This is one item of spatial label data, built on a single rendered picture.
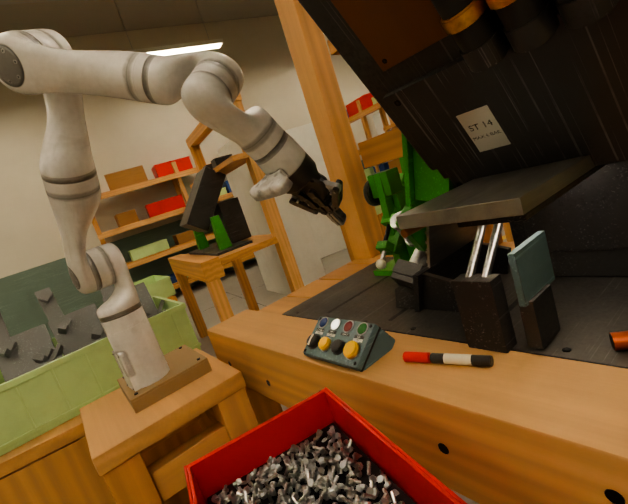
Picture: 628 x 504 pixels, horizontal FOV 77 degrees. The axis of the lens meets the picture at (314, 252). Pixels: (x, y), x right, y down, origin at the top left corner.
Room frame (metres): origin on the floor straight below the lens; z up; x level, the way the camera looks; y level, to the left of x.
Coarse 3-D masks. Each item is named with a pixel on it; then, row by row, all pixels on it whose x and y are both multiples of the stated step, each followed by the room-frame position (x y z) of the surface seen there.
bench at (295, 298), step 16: (336, 272) 1.33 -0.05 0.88; (352, 272) 1.26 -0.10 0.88; (304, 288) 1.26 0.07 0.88; (320, 288) 1.20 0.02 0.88; (272, 304) 1.20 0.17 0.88; (288, 304) 1.14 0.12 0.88; (256, 400) 1.03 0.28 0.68; (272, 400) 1.05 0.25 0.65; (256, 416) 1.02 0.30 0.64; (272, 416) 1.04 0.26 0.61
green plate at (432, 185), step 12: (408, 144) 0.68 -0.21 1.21; (408, 156) 0.69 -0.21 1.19; (408, 168) 0.69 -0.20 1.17; (420, 168) 0.69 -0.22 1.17; (408, 180) 0.70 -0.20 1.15; (420, 180) 0.69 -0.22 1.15; (432, 180) 0.67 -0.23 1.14; (444, 180) 0.65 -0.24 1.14; (408, 192) 0.70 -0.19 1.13; (420, 192) 0.70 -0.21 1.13; (432, 192) 0.68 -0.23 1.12; (444, 192) 0.66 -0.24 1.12; (408, 204) 0.71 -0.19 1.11; (420, 204) 0.72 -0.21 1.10
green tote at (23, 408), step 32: (160, 320) 1.22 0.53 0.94; (96, 352) 1.11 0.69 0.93; (0, 384) 1.00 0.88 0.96; (32, 384) 1.02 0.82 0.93; (64, 384) 1.06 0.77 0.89; (96, 384) 1.09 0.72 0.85; (0, 416) 0.97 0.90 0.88; (32, 416) 1.01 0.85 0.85; (64, 416) 1.04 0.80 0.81; (0, 448) 0.96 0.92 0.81
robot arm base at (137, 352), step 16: (112, 320) 0.85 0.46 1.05; (128, 320) 0.86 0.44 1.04; (144, 320) 0.89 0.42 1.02; (112, 336) 0.85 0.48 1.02; (128, 336) 0.85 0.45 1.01; (144, 336) 0.87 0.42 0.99; (112, 352) 0.89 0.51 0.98; (128, 352) 0.85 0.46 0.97; (144, 352) 0.86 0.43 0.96; (160, 352) 0.90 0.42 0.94; (128, 368) 0.85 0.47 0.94; (144, 368) 0.86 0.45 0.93; (160, 368) 0.88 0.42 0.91; (128, 384) 0.88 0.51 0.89; (144, 384) 0.85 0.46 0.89
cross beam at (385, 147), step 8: (376, 136) 1.33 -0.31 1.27; (384, 136) 1.31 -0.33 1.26; (392, 136) 1.28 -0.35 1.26; (400, 136) 1.26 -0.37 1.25; (360, 144) 1.40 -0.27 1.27; (368, 144) 1.37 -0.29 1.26; (376, 144) 1.34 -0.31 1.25; (384, 144) 1.31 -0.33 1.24; (392, 144) 1.29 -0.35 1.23; (400, 144) 1.26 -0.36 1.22; (360, 152) 1.41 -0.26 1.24; (368, 152) 1.38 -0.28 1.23; (376, 152) 1.35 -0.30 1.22; (384, 152) 1.32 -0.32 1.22; (392, 152) 1.30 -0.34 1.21; (400, 152) 1.27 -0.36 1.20; (368, 160) 1.39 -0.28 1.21; (376, 160) 1.36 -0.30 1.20; (384, 160) 1.33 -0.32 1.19
